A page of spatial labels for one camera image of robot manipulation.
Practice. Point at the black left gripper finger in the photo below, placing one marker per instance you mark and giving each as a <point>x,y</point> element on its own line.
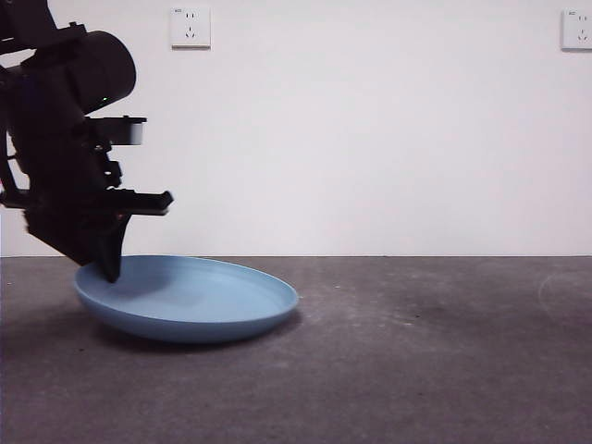
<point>65,236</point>
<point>112,250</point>

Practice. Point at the blue round plate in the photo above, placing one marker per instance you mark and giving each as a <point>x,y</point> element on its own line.
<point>194,300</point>

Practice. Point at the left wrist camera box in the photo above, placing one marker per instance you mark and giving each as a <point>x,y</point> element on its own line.
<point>125,131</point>

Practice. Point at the white wall socket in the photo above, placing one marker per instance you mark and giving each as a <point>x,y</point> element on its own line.
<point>577,30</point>
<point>191,28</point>

